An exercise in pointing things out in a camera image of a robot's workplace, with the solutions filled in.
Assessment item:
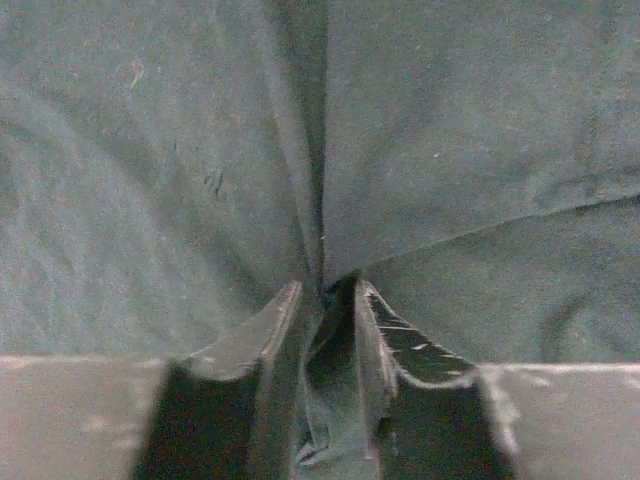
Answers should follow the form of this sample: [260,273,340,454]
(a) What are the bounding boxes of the black t shirt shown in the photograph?
[1,1,639,479]

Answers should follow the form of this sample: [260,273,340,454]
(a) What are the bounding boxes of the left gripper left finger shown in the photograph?
[132,281,303,479]

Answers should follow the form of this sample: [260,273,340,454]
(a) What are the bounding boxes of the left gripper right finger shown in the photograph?
[353,280,517,479]

